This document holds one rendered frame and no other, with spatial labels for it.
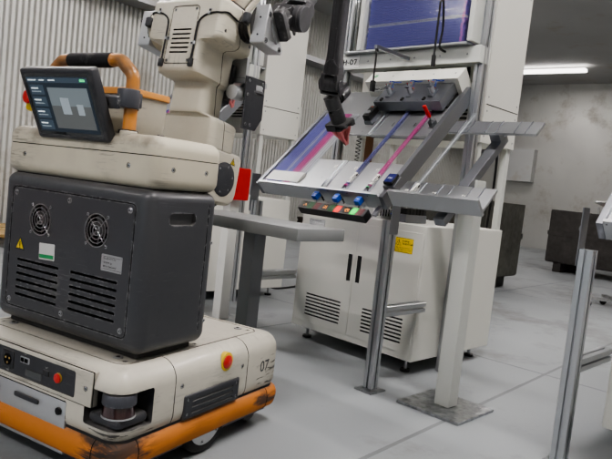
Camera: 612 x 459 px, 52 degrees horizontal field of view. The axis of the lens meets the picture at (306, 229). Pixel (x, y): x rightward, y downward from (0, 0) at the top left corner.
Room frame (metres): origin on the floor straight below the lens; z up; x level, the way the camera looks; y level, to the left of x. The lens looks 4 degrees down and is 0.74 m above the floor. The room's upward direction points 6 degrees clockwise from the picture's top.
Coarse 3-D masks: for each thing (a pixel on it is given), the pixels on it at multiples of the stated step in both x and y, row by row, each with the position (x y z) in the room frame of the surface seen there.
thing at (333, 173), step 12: (312, 168) 2.66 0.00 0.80; (324, 168) 2.62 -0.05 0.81; (336, 168) 2.58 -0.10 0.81; (348, 168) 2.54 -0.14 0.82; (372, 168) 2.47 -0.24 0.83; (396, 168) 2.40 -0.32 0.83; (312, 180) 2.59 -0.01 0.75; (324, 180) 2.55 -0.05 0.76; (336, 180) 2.51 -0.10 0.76; (360, 180) 2.44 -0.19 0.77
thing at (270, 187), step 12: (264, 180) 2.71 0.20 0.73; (276, 192) 2.71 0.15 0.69; (288, 192) 2.65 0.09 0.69; (300, 192) 2.59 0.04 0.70; (312, 192) 2.53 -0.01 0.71; (324, 192) 2.48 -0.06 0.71; (336, 192) 2.43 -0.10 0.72; (348, 192) 2.38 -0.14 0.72; (360, 192) 2.33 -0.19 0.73; (372, 192) 2.30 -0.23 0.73; (348, 204) 2.43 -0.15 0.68; (372, 204) 2.33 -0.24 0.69
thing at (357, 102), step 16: (352, 96) 3.06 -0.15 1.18; (368, 96) 2.99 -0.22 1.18; (352, 112) 2.92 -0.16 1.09; (400, 112) 2.74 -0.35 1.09; (416, 112) 2.68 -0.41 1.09; (352, 128) 2.80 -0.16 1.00; (368, 128) 2.74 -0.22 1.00; (384, 128) 2.68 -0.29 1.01; (400, 128) 2.63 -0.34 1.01; (432, 128) 2.52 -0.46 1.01
